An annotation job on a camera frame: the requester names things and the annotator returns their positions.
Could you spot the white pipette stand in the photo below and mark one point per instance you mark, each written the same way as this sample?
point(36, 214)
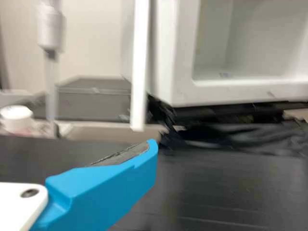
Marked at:
point(140, 72)

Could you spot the white-capped bottle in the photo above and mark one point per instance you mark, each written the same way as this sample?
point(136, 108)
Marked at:
point(15, 118)

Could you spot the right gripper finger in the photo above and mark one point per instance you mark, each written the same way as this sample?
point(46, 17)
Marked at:
point(101, 190)

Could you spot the white incubator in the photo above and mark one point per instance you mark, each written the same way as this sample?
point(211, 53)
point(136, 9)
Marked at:
point(178, 60)

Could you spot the pipette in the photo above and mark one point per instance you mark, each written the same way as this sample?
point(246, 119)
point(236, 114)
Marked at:
point(50, 26)

